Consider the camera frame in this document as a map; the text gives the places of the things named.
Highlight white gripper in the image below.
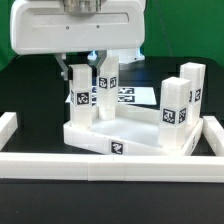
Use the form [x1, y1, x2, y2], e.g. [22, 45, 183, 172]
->
[10, 0, 146, 81]

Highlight white desk top tray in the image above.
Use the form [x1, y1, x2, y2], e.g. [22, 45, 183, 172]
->
[63, 104, 203, 156]

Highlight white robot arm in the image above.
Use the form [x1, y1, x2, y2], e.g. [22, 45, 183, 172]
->
[10, 0, 146, 78]

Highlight fiducial marker sheet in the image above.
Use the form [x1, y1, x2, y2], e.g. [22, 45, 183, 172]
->
[65, 85, 158, 106]

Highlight white U-shaped fence wall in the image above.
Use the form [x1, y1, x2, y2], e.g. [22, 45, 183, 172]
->
[0, 112, 224, 183]

